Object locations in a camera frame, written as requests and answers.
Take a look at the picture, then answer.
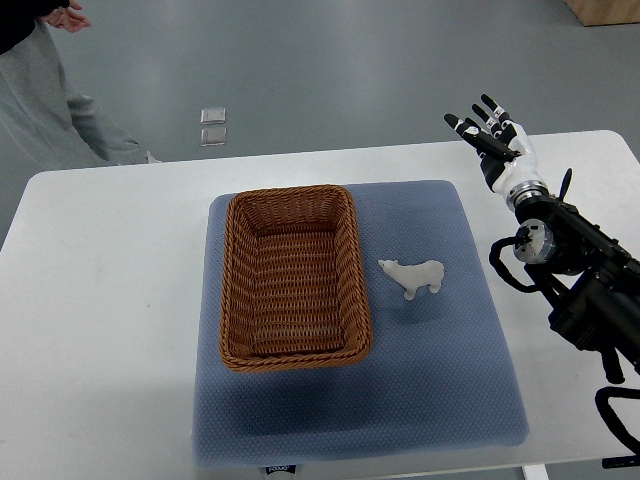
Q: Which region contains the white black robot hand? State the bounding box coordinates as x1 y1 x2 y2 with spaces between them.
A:
444 94 542 197

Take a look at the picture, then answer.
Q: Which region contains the person's bare hand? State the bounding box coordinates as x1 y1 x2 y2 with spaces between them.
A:
40 0 92 33

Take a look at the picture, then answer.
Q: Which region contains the white bear figurine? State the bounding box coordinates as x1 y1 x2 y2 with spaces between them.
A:
377 260 445 301

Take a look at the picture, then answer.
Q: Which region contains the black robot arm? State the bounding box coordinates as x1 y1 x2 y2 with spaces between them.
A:
489 180 639 454

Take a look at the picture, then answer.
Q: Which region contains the brown wicker basket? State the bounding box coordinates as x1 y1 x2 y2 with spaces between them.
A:
219 185 373 373

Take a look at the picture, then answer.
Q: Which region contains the person in grey trousers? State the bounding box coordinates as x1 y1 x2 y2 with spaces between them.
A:
1 1 157 170

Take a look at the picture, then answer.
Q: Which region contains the wooden box corner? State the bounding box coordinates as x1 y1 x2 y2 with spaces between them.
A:
565 0 639 27

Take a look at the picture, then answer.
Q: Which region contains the upper metal floor plate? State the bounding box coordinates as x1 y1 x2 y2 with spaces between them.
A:
200 107 226 125

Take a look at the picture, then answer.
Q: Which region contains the blue textured mat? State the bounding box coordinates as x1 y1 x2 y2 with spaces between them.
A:
192 180 528 469

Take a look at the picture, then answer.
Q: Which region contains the black table control panel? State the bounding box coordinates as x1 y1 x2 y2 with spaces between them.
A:
601 455 640 469

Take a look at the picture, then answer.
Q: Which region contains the black cable loop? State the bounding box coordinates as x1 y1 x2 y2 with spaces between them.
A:
594 386 640 454

